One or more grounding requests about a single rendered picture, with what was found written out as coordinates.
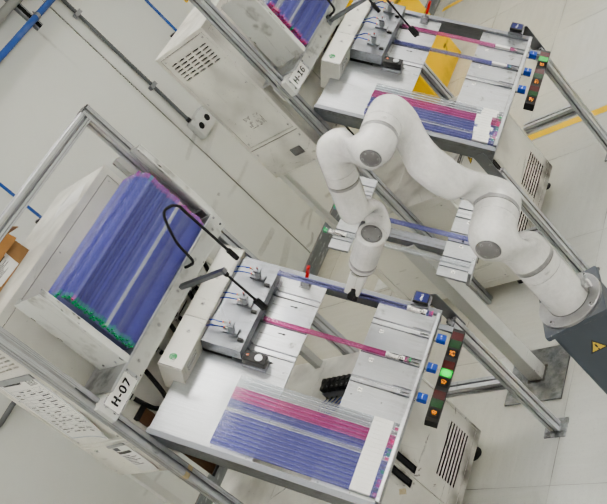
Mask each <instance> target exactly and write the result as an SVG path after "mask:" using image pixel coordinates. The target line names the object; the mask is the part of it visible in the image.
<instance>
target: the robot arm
mask: <svg viewBox="0 0 607 504"><path fill-rule="evenodd" d="M396 148H397V150H398V152H399V153H400V155H401V158H402V160H403V162H404V165H405V167H406V169H407V171H408V173H409V174H410V175H411V177H412V178H413V179H415V180H416V181H417V182H418V183H419V184H421V185H422V186H423V187H425V188H426V189H427V190H429V191H430V192H432V193H433V194H435V195H437V196H438V197H441V198H443V199H447V200H454V199H458V198H463V199H466V200H468V201H469V202H470V203H471V204H472V205H473V207H474V208H473V213H472V217H471V221H470V225H469V230H468V241H469V245H470V247H471V249H472V251H473V252H474V254H475V255H476V256H477V257H478V258H480V259H482V260H484V261H491V262H502V263H505V264H506V265H508V266H509V267H510V268H511V269H512V271H513V272H514V273H515V274H516V275H517V276H518V277H519V278H520V279H521V280H522V281H523V283H524V284H525V285H526V286H527V287H528V288H529V289H530V290H531V291H532V292H533V293H534V295H535V296H536V297H537V298H538V299H539V300H540V301H541V303H540V306H539V316H540V319H541V321H542V322H543V323H544V324H545V325H546V326H548V327H549V328H553V329H565V328H568V327H571V326H574V325H576V324H578V323H580V322H581V321H583V320H584V319H585V318H586V317H588V316H589V315H590V314H591V313H592V312H593V310H594V309H595V308H596V306H597V305H598V303H599V301H600V298H601V294H602V286H601V283H600V282H599V280H598V279H597V278H596V277H595V276H594V275H592V274H590V273H575V272H574V271H573V270H572V269H571V268H570V267H569V266H568V264H567V263H566V262H565V261H564V260H563V259H562V257H561V256H560V255H559V254H558V253H557V252H556V251H555V249H554V248H553V247H552V246H551V245H550V244H549V243H548V242H547V240H546V239H545V238H544V237H543V236H542V235H540V234H539V233H537V232H534V231H524V232H521V233H518V229H517V228H518V222H519V217H520V212H521V205H522V199H521V195H520V193H519V191H518V189H517V188H516V187H515V186H514V185H513V184H512V183H510V182H509V181H507V180H505V179H503V178H500V177H497V176H493V175H488V174H483V173H479V172H475V171H472V170H469V169H467V168H465V167H463V166H462V165H460V164H459V163H457V162H456V161H455V160H453V159H452V158H451V157H450V156H448V155H447V154H446V153H445V152H443V151H442V150H441V149H440V148H439V147H438V146H437V145H436V144H435V143H434V142H433V141H432V139H431V138H430V137H429V135H428V134H427V132H426V130H425V128H424V126H423V124H422V122H421V120H420V118H419V116H418V114H417V113H416V111H415V110H414V109H413V107H412V106H411V105H410V104H409V103H408V102H407V101H406V100H405V99H403V98H402V97H400V96H398V95H395V94H384V95H381V96H379V97H377V98H376V99H374V100H373V102H372V103H371V104H370V106H369V108H368V110H367V112H366V115H365V117H364V119H363V122H362V124H361V127H360V129H359V132H358V133H357V134H355V135H354V136H353V135H352V133H351V132H349V131H348V130H347V129H345V128H334V129H332V130H330V131H328V132H326V133H325V134H324V135H323V136H322V137H321V138H320V139H319V141H318V143H317V146H316V155H317V159H318V162H319V165H320V168H321V171H322V173H323V176H324V178H325V181H326V184H327V186H328V189H329V192H330V194H331V197H332V199H333V202H334V204H335V207H336V209H337V212H338V214H339V216H340V218H341V219H342V220H343V221H344V222H345V223H347V224H350V225H353V224H357V223H359V222H361V221H363V220H364V219H365V224H363V225H361V226H360V227H359V228H358V230H357V232H356V236H355V240H354V244H353V247H352V251H351V255H350V258H349V267H350V270H351V271H350V274H349V277H348V280H347V284H346V287H345V290H344V292H345V293H347V294H348V296H347V299H348V300H351V301H355V302H356V301H357V299H358V296H359V295H360V293H361V291H362V289H363V286H364V284H365V282H366V280H367V277H368V276H370V275H371V274H373V273H374V272H375V270H376V268H377V264H378V261H379V258H380V255H381V252H382V249H383V246H384V244H385V242H386V240H387V238H388V237H389V234H390V232H391V222H390V218H389V215H388V212H387V210H386V208H385V206H384V205H383V204H382V203H381V202H379V201H378V200H375V199H369V198H366V195H365V192H364V188H363V185H362V182H361V179H360V176H359V173H358V170H357V167H356V165H357V166H359V167H362V168H364V169H367V170H373V169H377V168H379V167H381V166H383V165H384V164H386V163H387V162H388V161H389V160H390V159H391V157H392V156H393V154H394V152H395V149H396Z"/></svg>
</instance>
